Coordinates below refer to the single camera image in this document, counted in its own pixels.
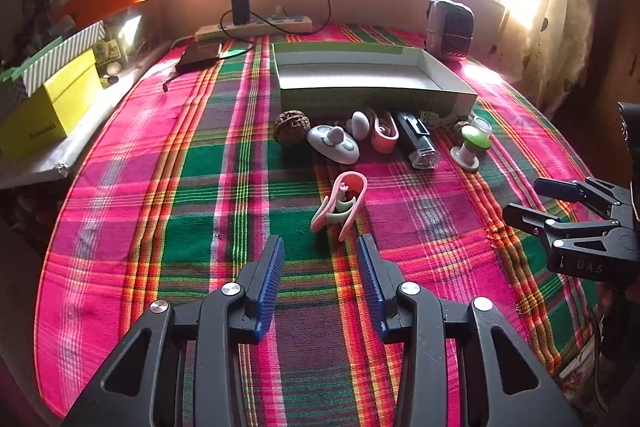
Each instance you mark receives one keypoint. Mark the white power strip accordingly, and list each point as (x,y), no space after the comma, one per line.
(274,25)

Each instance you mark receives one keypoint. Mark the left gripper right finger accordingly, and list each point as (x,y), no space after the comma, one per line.
(502,383)

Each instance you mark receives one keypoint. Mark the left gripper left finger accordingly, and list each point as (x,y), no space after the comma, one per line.
(140,383)

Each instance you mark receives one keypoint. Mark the striped green white box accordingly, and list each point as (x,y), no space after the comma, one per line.
(22,81)

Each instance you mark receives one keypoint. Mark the green top white stand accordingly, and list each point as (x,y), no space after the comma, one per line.
(474,142)

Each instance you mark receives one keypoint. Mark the pink clip with green insert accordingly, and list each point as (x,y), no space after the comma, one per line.
(341,206)

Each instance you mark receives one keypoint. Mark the yellow box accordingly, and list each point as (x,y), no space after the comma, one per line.
(54,110)

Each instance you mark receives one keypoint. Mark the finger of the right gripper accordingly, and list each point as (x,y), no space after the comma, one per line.
(605,199)
(550,229)

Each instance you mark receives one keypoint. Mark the cream dotted curtain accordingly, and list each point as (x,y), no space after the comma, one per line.
(543,48)

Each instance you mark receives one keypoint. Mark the small white egg gadget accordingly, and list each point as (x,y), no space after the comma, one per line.
(358,126)

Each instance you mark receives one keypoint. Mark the small silver black heater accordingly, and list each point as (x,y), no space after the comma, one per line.
(449,30)

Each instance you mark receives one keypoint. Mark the pink carabiner clip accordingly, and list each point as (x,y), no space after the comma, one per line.
(383,131)

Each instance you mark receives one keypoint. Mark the black smartphone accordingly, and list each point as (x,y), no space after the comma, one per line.
(197,56)

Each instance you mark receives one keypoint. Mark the shallow green white cardboard box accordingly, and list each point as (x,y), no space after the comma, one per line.
(334,79)

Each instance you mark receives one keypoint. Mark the small clear round jar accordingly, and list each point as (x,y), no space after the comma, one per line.
(481,124)

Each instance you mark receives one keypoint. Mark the black charger adapter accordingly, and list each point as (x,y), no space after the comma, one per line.
(240,10)

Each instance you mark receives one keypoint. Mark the white panda face gadget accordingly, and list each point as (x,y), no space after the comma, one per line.
(334,143)

